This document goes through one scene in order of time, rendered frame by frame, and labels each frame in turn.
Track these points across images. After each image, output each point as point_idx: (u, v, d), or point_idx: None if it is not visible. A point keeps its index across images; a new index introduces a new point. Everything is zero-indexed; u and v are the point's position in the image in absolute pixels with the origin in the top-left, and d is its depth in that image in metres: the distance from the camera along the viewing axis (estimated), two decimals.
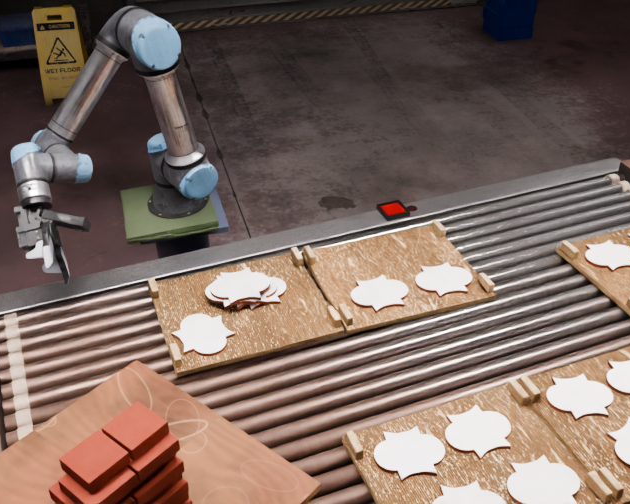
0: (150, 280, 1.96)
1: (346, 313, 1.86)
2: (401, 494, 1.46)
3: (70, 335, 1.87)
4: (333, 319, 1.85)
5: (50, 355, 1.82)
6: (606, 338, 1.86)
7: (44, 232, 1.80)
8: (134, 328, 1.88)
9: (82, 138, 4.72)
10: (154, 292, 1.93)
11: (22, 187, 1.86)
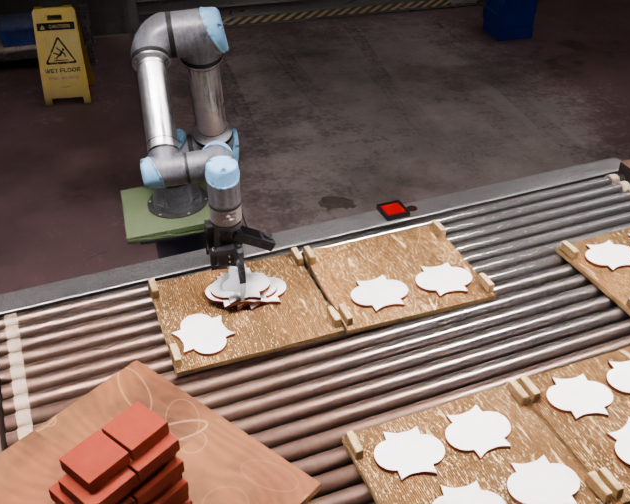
0: (150, 280, 1.96)
1: (346, 313, 1.86)
2: (401, 494, 1.46)
3: (70, 335, 1.87)
4: (333, 319, 1.85)
5: (50, 355, 1.82)
6: (606, 338, 1.86)
7: (241, 268, 1.83)
8: (134, 328, 1.88)
9: (82, 138, 4.72)
10: (154, 292, 1.93)
11: (221, 215, 1.76)
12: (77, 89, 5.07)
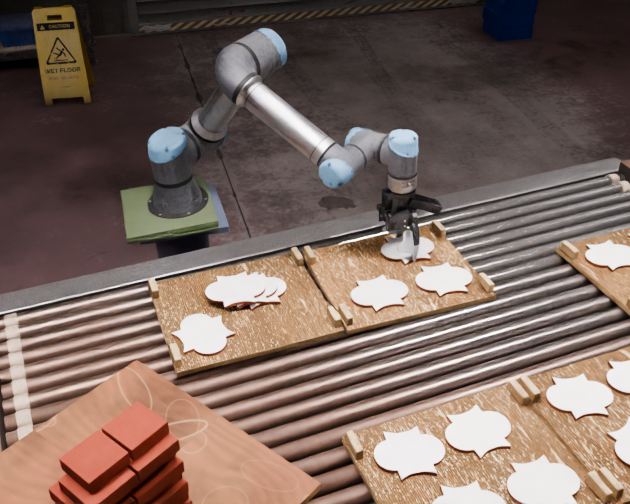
0: (150, 280, 1.96)
1: (346, 313, 1.86)
2: (401, 494, 1.46)
3: (70, 335, 1.87)
4: (333, 319, 1.85)
5: (50, 355, 1.82)
6: (606, 338, 1.86)
7: (416, 231, 2.02)
8: (134, 328, 1.88)
9: (82, 138, 4.72)
10: (154, 292, 1.93)
11: (402, 183, 1.94)
12: (77, 89, 5.07)
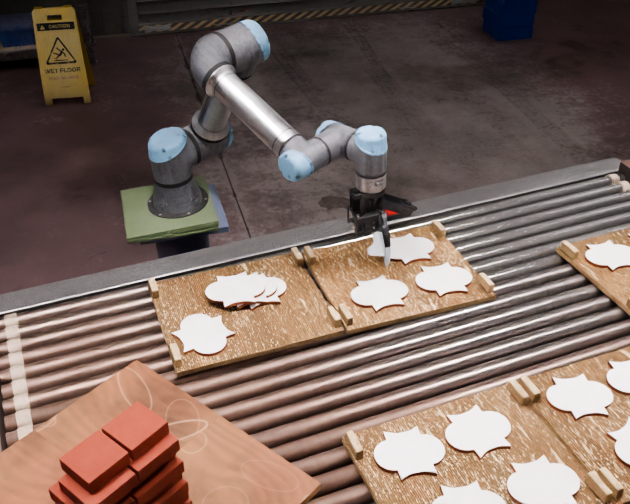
0: (150, 280, 1.96)
1: (346, 313, 1.86)
2: (401, 494, 1.46)
3: (70, 335, 1.87)
4: (333, 319, 1.85)
5: (50, 355, 1.82)
6: (606, 338, 1.86)
7: (386, 232, 1.91)
8: (134, 328, 1.88)
9: (82, 138, 4.72)
10: (154, 292, 1.93)
11: (370, 182, 1.84)
12: (77, 89, 5.07)
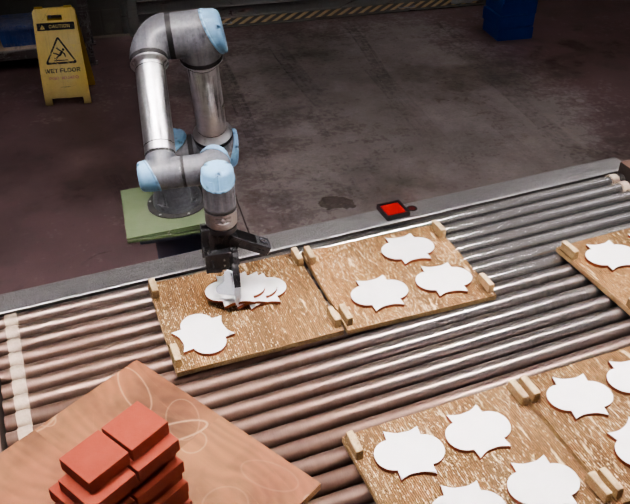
0: (150, 280, 1.96)
1: (346, 313, 1.86)
2: (401, 494, 1.46)
3: (70, 335, 1.87)
4: (333, 319, 1.85)
5: (50, 355, 1.82)
6: (606, 338, 1.86)
7: (236, 273, 1.84)
8: (134, 328, 1.88)
9: (82, 138, 4.72)
10: (154, 292, 1.93)
11: (216, 219, 1.76)
12: (77, 89, 5.07)
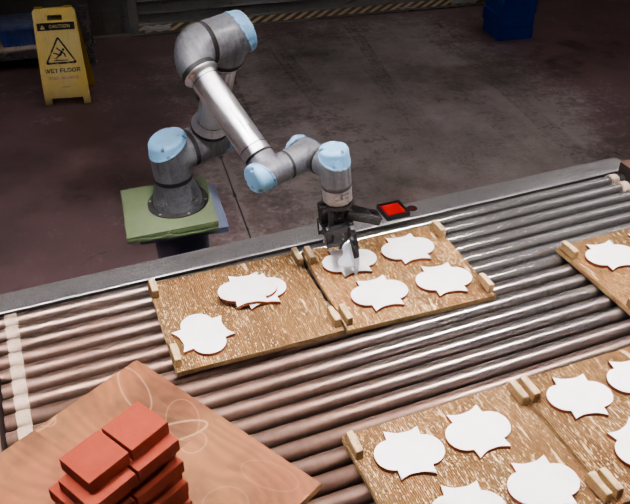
0: (150, 280, 1.96)
1: (346, 313, 1.86)
2: (401, 494, 1.46)
3: (70, 335, 1.87)
4: (333, 319, 1.85)
5: (50, 355, 1.82)
6: (606, 338, 1.86)
7: (355, 244, 1.97)
8: (134, 328, 1.88)
9: (82, 138, 4.72)
10: (154, 292, 1.93)
11: (335, 196, 1.89)
12: (77, 89, 5.07)
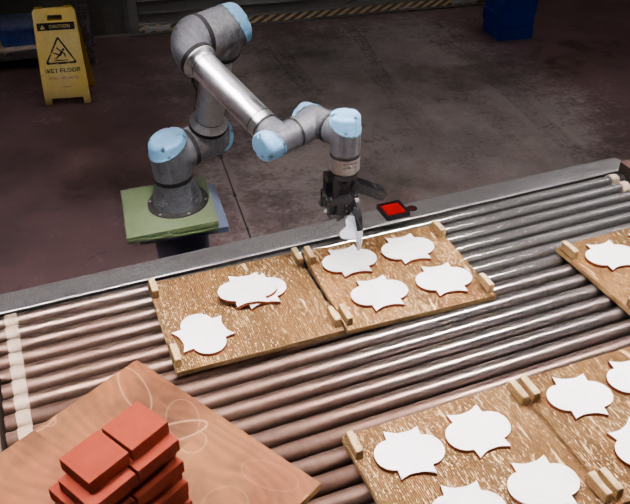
0: (150, 280, 1.96)
1: (346, 313, 1.86)
2: (401, 494, 1.46)
3: (70, 335, 1.87)
4: (333, 319, 1.85)
5: (50, 355, 1.82)
6: (606, 338, 1.86)
7: (359, 215, 1.92)
8: (134, 328, 1.88)
9: (82, 138, 4.72)
10: (154, 292, 1.93)
11: (343, 165, 1.85)
12: (77, 89, 5.07)
